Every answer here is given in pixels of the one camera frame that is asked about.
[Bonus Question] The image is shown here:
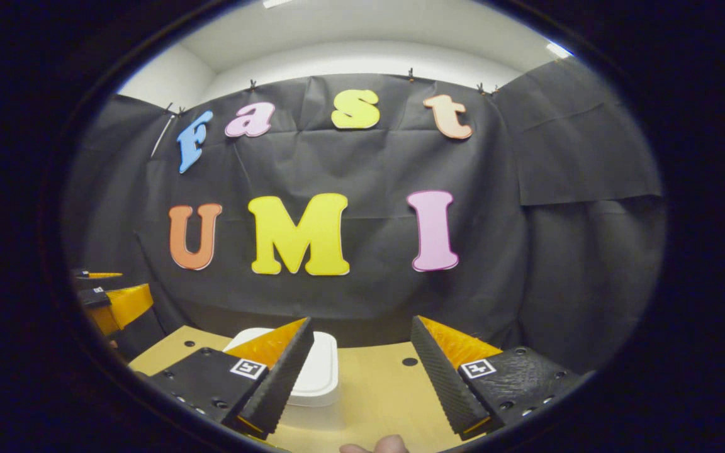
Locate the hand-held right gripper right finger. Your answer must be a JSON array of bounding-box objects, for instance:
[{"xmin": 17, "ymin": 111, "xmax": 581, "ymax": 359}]
[{"xmin": 410, "ymin": 315, "xmax": 593, "ymax": 440}]

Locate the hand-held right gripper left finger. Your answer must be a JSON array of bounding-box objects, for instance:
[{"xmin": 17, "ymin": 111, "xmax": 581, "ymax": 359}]
[{"xmin": 145, "ymin": 316, "xmax": 315, "ymax": 440}]

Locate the white desktop garbage bin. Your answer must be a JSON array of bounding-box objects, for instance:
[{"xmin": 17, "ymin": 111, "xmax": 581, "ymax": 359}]
[{"xmin": 223, "ymin": 327, "xmax": 341, "ymax": 428}]

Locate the wooden desktop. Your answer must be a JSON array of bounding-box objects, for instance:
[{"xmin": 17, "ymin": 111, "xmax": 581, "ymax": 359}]
[{"xmin": 128, "ymin": 325, "xmax": 502, "ymax": 453}]

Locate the black backdrop cloth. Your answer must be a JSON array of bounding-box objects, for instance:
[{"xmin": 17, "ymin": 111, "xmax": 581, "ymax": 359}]
[{"xmin": 64, "ymin": 58, "xmax": 665, "ymax": 378}]

